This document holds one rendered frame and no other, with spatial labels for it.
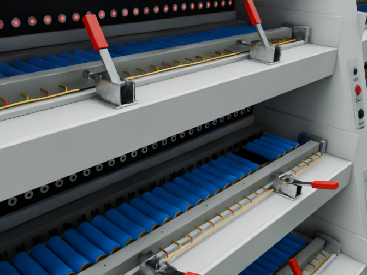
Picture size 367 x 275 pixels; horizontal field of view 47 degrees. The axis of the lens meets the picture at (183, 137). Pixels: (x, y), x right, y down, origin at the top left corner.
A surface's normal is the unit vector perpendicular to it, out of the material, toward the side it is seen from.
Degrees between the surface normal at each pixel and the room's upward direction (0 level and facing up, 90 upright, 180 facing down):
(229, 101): 109
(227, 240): 19
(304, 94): 90
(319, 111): 90
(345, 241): 90
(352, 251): 90
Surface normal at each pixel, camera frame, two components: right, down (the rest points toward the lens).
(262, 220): 0.04, -0.91
